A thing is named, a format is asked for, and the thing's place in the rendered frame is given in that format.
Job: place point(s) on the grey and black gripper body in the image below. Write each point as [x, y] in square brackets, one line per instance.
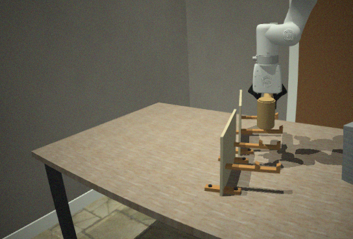
[267, 78]

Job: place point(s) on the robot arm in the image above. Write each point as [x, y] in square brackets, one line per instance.
[269, 36]

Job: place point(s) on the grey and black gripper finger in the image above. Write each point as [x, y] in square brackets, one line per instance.
[257, 96]
[283, 92]

